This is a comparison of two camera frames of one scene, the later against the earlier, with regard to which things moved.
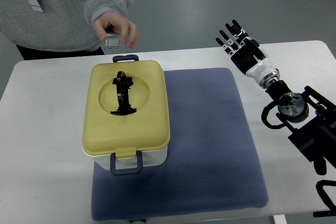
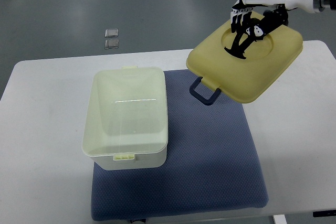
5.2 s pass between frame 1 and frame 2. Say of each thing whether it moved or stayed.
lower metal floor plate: stayed
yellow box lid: moved
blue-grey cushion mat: stayed
